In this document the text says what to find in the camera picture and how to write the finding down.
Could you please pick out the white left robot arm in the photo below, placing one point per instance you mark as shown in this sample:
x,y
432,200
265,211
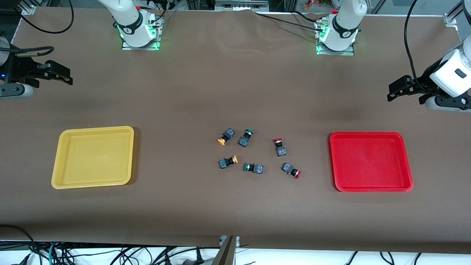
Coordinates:
x,y
344,29

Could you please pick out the brown table cover sheet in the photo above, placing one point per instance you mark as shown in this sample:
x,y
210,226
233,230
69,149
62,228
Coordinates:
x,y
235,92

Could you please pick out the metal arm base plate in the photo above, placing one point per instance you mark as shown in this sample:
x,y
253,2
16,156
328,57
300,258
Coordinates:
x,y
147,48
346,53

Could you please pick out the yellow push button switch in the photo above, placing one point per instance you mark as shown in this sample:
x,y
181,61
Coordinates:
x,y
229,133
223,163

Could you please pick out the red push button switch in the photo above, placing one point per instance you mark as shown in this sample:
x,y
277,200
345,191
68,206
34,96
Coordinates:
x,y
282,151
287,168

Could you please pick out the grey equipment box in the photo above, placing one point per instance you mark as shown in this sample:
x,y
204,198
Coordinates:
x,y
241,5

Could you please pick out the aluminium frame profile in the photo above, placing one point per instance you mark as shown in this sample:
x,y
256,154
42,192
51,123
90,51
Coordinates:
x,y
27,8

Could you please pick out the red plastic tray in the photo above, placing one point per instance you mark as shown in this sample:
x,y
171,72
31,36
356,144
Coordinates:
x,y
369,162

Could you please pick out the aluminium corner bracket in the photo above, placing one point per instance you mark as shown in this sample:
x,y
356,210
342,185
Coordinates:
x,y
450,19

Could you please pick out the green push button switch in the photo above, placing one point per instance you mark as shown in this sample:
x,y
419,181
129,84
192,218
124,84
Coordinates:
x,y
243,141
258,169

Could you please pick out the yellow plastic tray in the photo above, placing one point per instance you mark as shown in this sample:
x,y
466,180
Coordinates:
x,y
92,158

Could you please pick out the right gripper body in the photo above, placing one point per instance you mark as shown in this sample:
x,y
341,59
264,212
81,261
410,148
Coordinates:
x,y
18,70

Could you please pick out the aluminium profile post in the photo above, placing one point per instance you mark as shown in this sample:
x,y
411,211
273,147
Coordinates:
x,y
226,254

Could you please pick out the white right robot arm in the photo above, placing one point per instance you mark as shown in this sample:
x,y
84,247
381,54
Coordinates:
x,y
130,22

